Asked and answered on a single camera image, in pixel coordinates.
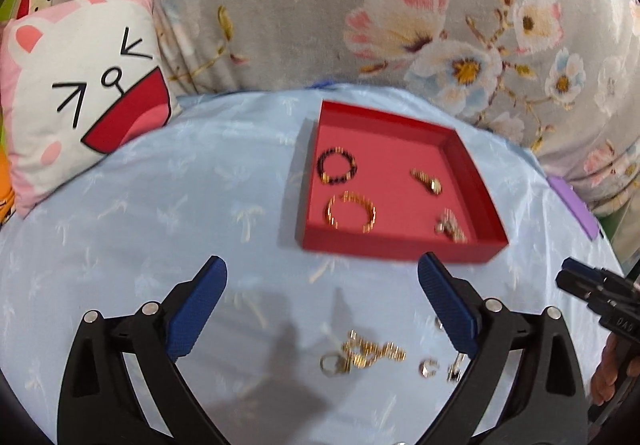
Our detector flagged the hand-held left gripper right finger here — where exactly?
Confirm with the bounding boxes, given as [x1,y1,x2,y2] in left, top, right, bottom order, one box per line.
[417,252,589,445]

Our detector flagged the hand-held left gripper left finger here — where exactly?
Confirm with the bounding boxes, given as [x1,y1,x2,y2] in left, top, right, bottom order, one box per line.
[57,255,228,445]

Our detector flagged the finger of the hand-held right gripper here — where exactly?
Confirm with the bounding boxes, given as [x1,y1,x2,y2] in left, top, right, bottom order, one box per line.
[562,258,640,293]
[555,271,621,312]

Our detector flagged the gold chain bracelet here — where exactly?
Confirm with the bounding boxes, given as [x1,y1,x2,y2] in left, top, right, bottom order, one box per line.
[320,330,407,377]

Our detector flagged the red jewelry tray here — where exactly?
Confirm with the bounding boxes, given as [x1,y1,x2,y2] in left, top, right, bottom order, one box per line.
[295,100,510,265]

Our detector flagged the person's right hand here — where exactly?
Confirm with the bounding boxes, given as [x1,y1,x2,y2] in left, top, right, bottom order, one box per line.
[590,332,623,407]

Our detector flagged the purple card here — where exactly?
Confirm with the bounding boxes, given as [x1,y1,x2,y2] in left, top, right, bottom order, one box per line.
[546,175,601,242]

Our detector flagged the small silver earring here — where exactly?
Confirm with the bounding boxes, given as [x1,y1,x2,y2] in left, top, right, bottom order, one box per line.
[445,356,468,383]

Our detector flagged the gold earring lower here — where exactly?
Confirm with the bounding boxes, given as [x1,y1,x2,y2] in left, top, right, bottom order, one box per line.
[434,208,468,243]

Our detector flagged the gold earring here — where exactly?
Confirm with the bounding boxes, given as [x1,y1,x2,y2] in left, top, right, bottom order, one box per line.
[410,168,445,195]
[434,208,468,243]

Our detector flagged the light blue printed cloth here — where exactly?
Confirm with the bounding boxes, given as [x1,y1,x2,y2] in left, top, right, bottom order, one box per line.
[0,82,626,445]

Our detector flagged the gold earring upper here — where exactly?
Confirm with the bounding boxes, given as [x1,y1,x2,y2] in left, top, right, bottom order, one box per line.
[410,168,445,195]

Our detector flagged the cat face pillow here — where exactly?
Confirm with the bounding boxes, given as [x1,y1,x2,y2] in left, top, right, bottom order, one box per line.
[0,0,183,220]

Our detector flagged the grey floral blanket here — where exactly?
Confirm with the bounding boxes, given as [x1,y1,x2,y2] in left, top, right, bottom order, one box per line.
[52,0,640,221]

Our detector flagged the gold bangle bracelet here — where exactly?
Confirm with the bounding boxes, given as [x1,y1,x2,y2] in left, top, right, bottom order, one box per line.
[327,192,377,234]

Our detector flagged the dark bead bracelet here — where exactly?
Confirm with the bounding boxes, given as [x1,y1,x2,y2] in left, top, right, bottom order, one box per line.
[317,147,359,187]

